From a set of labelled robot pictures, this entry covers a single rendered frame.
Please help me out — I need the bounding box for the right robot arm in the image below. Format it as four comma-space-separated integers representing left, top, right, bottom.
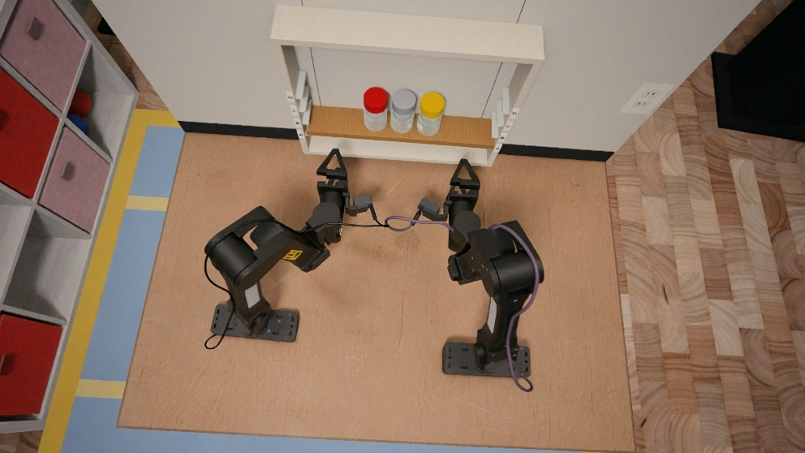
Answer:
445, 210, 545, 378

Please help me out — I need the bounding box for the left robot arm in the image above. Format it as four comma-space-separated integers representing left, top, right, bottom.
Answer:
204, 202, 343, 342

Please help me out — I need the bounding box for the white wall rack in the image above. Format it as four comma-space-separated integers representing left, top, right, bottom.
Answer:
270, 4, 545, 166

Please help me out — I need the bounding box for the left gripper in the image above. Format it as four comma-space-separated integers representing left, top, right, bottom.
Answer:
316, 149, 368, 218

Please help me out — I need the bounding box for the plastic bottle with red cap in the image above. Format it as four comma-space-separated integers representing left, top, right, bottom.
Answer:
364, 87, 388, 132

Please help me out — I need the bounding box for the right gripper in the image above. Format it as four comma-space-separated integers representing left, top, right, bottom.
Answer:
422, 158, 480, 226

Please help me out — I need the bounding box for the glass bottle with grey cap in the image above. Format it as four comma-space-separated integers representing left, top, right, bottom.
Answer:
390, 89, 416, 133

